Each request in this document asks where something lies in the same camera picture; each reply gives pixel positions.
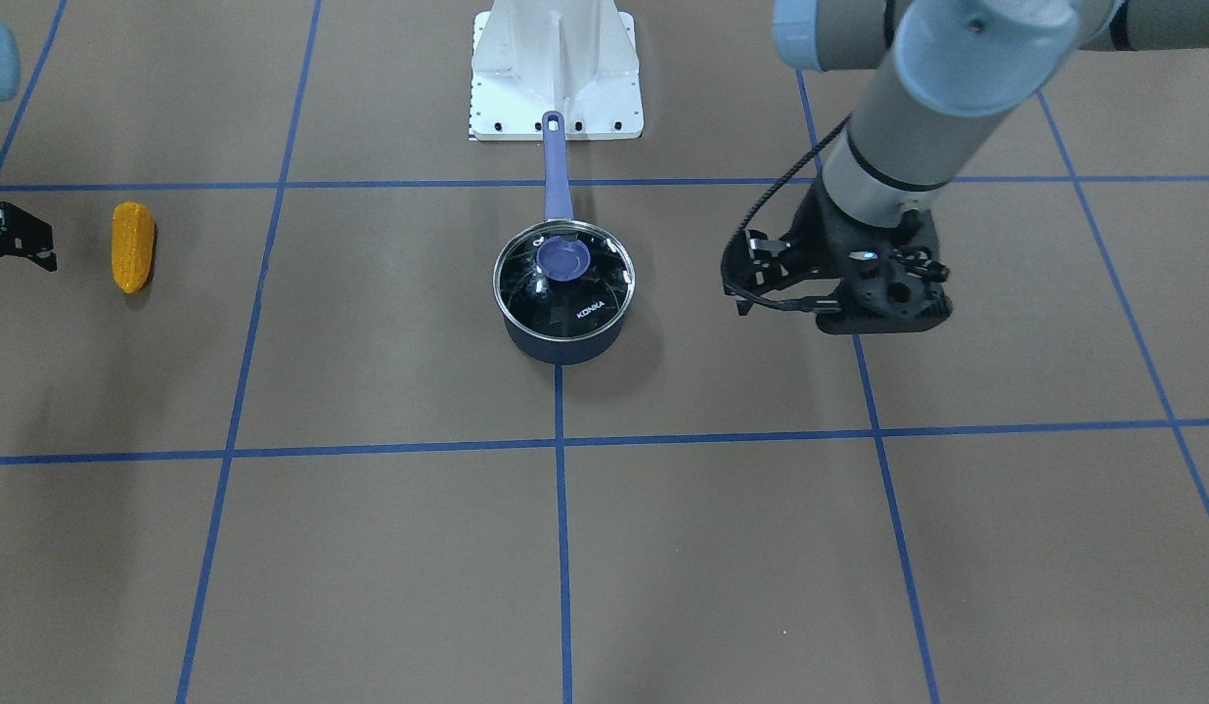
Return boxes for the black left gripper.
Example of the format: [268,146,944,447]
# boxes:
[783,181,954,335]

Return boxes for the glass pot lid blue knob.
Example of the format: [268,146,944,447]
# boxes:
[493,221,636,342]

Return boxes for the yellow toy corn cob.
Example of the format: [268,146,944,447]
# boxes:
[110,201,157,294]

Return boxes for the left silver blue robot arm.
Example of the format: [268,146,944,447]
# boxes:
[773,1,1209,334]

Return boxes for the dark blue saucepan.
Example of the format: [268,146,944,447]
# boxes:
[491,110,637,367]

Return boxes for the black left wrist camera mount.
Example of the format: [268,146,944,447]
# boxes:
[724,229,841,316]

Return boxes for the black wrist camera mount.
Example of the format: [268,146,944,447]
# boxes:
[0,201,59,272]
[724,229,841,316]

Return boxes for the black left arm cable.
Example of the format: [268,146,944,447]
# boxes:
[722,112,852,316]

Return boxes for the white pedestal column base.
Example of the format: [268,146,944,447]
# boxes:
[468,1,644,142]

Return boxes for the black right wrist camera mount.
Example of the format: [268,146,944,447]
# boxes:
[0,201,59,272]

